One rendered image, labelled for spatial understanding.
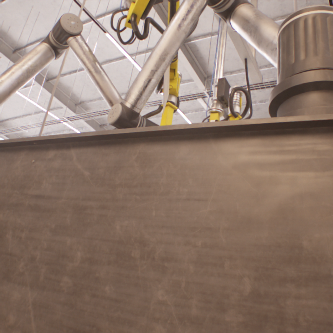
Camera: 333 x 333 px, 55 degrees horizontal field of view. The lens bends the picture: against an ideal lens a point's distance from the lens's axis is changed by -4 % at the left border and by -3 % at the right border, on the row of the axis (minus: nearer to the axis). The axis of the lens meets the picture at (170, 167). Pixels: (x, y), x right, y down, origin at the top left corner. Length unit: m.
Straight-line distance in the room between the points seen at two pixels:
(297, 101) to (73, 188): 0.58
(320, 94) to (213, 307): 0.49
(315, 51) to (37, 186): 0.78
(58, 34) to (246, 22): 1.15
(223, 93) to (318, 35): 2.20
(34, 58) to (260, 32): 1.36
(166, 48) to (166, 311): 1.15
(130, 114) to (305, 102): 0.94
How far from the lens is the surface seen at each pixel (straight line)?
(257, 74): 4.53
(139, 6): 2.00
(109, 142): 0.86
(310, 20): 0.91
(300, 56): 0.84
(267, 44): 1.40
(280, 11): 12.63
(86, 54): 2.13
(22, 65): 2.17
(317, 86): 0.77
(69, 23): 2.16
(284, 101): 0.81
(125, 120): 1.53
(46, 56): 2.26
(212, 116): 3.02
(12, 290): 0.94
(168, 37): 1.55
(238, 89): 2.63
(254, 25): 1.51
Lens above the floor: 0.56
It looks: 20 degrees up
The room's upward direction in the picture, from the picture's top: 9 degrees clockwise
